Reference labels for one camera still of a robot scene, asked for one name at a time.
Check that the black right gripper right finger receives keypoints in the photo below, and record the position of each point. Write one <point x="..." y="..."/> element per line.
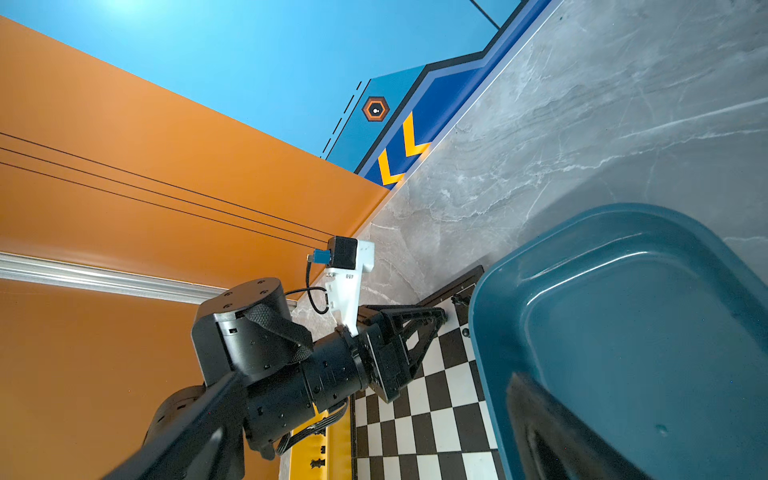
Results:
<point x="553" y="443"/>

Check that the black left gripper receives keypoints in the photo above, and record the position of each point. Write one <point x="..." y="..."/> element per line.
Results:
<point x="394" y="341"/>

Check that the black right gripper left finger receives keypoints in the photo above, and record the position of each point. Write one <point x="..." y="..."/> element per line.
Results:
<point x="204" y="442"/>

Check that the black chess piece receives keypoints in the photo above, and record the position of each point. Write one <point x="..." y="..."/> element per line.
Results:
<point x="462" y="298"/>

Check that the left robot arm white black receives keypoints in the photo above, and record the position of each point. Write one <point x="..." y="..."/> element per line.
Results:
<point x="268" y="384"/>

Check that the black white chess board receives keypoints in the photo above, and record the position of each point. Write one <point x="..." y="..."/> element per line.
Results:
<point x="439" y="427"/>

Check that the yellow plastic tray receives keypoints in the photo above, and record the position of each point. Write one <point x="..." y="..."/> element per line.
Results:
<point x="327" y="455"/>

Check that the teal plastic tray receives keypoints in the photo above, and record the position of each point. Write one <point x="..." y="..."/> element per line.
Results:
<point x="646" y="326"/>

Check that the aluminium corner post left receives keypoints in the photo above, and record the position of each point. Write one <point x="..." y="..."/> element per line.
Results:
<point x="69" y="275"/>

